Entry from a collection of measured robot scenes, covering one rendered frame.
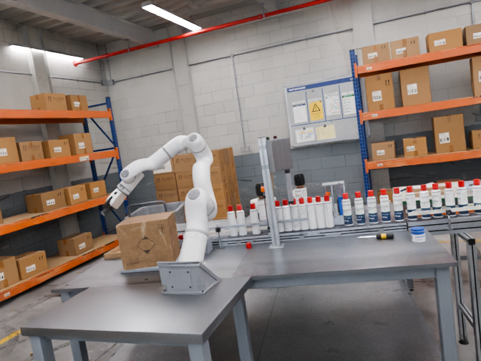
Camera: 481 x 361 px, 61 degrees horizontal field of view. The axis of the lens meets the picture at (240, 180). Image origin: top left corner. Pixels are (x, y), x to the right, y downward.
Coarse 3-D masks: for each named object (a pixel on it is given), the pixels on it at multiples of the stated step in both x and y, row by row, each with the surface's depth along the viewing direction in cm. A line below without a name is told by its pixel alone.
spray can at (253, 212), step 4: (252, 204) 263; (252, 208) 263; (252, 212) 263; (256, 212) 263; (252, 216) 263; (256, 216) 263; (252, 220) 264; (256, 220) 263; (252, 228) 265; (256, 228) 264; (256, 232) 264; (260, 232) 265
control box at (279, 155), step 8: (272, 144) 239; (280, 144) 244; (288, 144) 249; (272, 152) 239; (280, 152) 244; (288, 152) 249; (272, 160) 240; (280, 160) 244; (288, 160) 249; (272, 168) 242; (280, 168) 243; (288, 168) 249
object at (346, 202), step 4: (344, 196) 250; (348, 196) 251; (344, 200) 251; (348, 200) 250; (344, 204) 250; (348, 204) 250; (344, 208) 251; (348, 208) 250; (344, 212) 251; (348, 212) 250; (344, 216) 252; (348, 216) 251; (344, 220) 253; (348, 220) 251; (352, 220) 252; (344, 224) 254; (348, 224) 251; (352, 224) 252
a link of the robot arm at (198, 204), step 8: (192, 192) 209; (200, 192) 208; (192, 200) 207; (200, 200) 206; (208, 200) 211; (192, 208) 207; (200, 208) 207; (208, 208) 213; (192, 216) 208; (200, 216) 207; (192, 224) 206; (200, 224) 206; (200, 232) 204; (208, 232) 210
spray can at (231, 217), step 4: (228, 208) 267; (232, 208) 267; (228, 212) 267; (232, 212) 266; (228, 216) 267; (232, 216) 266; (228, 220) 267; (232, 220) 266; (228, 224) 269; (232, 224) 266; (232, 228) 267; (236, 228) 268; (232, 232) 267; (236, 232) 268; (232, 236) 268
